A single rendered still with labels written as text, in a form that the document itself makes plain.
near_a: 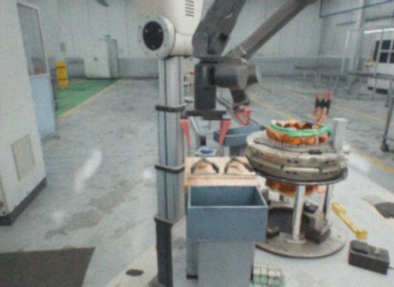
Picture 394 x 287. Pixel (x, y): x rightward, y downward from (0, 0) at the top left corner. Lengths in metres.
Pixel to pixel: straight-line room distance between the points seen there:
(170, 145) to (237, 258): 0.61
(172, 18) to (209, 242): 0.73
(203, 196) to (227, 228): 0.12
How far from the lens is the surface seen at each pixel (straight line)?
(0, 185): 2.80
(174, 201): 1.26
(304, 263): 0.98
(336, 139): 0.97
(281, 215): 1.19
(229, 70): 0.67
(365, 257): 1.01
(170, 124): 1.16
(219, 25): 0.69
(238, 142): 1.16
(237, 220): 0.64
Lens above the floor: 1.37
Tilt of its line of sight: 18 degrees down
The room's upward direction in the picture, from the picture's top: straight up
